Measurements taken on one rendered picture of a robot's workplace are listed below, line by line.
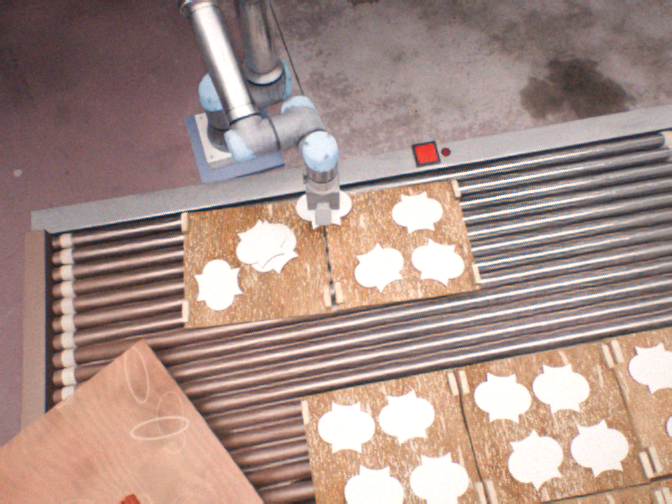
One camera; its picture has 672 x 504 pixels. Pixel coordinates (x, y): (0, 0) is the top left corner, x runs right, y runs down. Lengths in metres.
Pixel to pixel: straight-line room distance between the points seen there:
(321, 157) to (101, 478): 0.90
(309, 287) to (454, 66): 1.91
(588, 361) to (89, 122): 2.56
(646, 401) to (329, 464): 0.84
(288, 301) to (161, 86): 1.88
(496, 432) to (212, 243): 0.93
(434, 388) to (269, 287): 0.53
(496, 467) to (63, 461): 1.05
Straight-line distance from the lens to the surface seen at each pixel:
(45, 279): 1.73
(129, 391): 1.46
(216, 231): 1.63
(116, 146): 3.02
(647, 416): 1.67
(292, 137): 1.25
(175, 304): 1.60
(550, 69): 3.28
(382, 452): 1.47
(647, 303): 1.76
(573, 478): 1.58
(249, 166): 1.78
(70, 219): 1.81
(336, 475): 1.47
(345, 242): 1.57
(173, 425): 1.42
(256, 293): 1.54
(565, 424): 1.58
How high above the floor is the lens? 2.40
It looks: 70 degrees down
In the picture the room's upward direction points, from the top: 1 degrees counter-clockwise
